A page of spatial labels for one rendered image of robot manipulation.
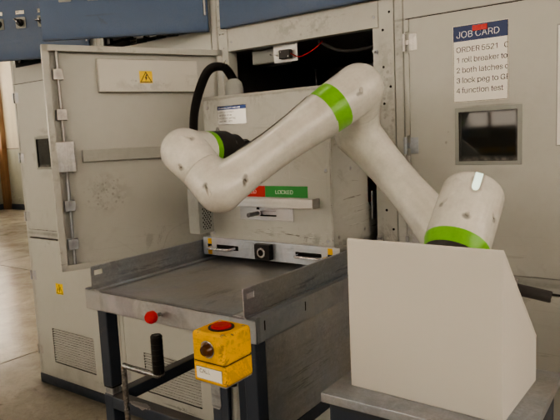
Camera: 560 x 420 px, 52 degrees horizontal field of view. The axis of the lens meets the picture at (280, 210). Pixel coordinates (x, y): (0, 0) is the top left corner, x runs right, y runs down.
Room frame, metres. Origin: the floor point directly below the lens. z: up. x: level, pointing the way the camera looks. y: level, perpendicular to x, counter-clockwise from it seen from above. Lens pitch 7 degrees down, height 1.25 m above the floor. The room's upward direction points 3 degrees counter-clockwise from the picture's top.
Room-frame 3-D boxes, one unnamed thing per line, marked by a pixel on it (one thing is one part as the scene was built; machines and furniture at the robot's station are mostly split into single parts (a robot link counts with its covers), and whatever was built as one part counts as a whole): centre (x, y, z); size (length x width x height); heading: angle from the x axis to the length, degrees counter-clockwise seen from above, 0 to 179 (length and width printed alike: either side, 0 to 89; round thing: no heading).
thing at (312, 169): (1.81, 0.05, 1.15); 0.48 x 0.01 x 0.48; 54
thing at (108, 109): (2.06, 0.47, 1.21); 0.63 x 0.07 x 0.74; 118
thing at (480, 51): (1.61, -0.56, 1.43); 0.15 x 0.01 x 0.21; 54
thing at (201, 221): (1.88, 0.26, 1.04); 0.08 x 0.05 x 0.17; 144
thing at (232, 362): (1.06, 0.12, 0.85); 0.08 x 0.08 x 0.10; 54
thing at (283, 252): (1.82, 0.04, 0.90); 0.54 x 0.05 x 0.06; 54
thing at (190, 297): (1.71, 0.12, 0.82); 0.68 x 0.62 x 0.06; 144
